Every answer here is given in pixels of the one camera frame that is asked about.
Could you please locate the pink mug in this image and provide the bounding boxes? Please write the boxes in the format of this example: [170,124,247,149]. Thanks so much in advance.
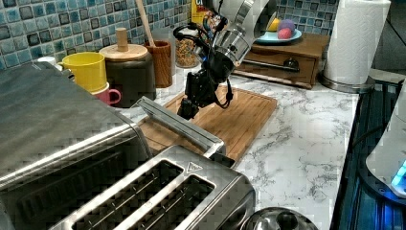
[92,83,122,105]

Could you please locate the cereal jar with plastic lid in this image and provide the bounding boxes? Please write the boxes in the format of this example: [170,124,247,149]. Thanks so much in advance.
[175,28,198,68]

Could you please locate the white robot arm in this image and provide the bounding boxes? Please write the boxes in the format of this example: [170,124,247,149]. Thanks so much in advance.
[173,0,277,120]

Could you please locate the yellow toy fruit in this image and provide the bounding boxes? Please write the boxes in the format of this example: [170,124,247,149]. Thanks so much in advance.
[267,18,281,32]

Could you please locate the red toy strawberry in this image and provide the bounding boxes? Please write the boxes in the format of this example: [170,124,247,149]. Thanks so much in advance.
[278,28,292,39]

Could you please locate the silver kettle lid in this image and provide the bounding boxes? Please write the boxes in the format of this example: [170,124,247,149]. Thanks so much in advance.
[240,207,319,230]

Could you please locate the paper towel roll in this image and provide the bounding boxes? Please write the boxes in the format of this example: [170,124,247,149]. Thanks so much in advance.
[325,0,391,84]

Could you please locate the brown wooden utensil holder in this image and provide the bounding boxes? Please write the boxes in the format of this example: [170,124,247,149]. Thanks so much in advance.
[145,40,172,88]

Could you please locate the yellow mug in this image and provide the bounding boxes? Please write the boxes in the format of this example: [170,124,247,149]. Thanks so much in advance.
[59,52,107,92]

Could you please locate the oven door with handle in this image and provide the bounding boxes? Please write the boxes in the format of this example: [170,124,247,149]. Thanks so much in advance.
[135,97,235,168]

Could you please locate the purple toy fruit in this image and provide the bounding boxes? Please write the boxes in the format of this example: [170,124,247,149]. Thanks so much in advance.
[278,19,296,32]

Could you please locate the silver slot toaster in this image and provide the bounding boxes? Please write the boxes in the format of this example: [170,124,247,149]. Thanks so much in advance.
[50,146,256,230]

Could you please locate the silver toaster oven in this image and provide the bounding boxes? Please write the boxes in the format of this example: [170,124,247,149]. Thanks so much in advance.
[0,62,152,230]

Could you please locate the dark canister with wooden lid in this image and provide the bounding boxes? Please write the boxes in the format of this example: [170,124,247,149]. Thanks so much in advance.
[100,28,156,108]

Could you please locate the light blue plate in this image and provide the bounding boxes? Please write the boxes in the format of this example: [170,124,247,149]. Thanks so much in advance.
[256,30,302,45]

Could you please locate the steel paper towel holder base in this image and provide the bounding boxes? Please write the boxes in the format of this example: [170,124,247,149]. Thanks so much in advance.
[318,74,375,94]

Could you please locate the yellow cardboard box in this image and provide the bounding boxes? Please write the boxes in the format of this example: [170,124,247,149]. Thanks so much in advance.
[191,0,210,24]

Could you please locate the wooden drawer box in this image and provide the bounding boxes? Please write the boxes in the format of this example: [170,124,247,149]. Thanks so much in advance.
[234,34,329,89]

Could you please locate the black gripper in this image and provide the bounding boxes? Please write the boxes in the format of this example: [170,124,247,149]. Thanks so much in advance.
[177,52,235,120]

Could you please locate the wooden spoon handle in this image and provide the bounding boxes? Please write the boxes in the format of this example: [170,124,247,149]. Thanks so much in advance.
[135,0,156,47]

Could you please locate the bamboo cutting board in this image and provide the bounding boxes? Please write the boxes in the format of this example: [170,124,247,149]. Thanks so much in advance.
[139,88,278,162]

